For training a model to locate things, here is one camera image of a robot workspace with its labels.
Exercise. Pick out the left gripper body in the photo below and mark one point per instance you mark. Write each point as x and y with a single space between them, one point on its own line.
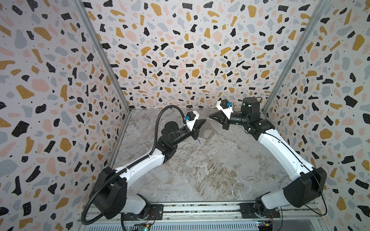
193 134

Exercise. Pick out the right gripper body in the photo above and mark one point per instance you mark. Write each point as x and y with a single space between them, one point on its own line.
226 120

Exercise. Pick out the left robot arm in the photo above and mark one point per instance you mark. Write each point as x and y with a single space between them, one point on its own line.
110 195

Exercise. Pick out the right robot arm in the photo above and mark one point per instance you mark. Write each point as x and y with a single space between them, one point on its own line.
307 182

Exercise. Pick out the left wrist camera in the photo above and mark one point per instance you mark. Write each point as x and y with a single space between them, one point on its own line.
190 119

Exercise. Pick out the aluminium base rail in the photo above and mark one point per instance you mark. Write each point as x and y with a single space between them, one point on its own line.
213 216

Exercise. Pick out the aluminium corner post right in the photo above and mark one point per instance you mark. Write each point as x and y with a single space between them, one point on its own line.
315 18

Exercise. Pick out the aluminium corner post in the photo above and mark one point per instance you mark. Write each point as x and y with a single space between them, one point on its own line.
79 6
315 18

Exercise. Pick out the circuit board with wires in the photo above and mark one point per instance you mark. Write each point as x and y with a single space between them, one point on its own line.
144 226

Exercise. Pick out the aluminium corner post left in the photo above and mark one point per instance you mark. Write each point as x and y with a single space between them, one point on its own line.
79 6

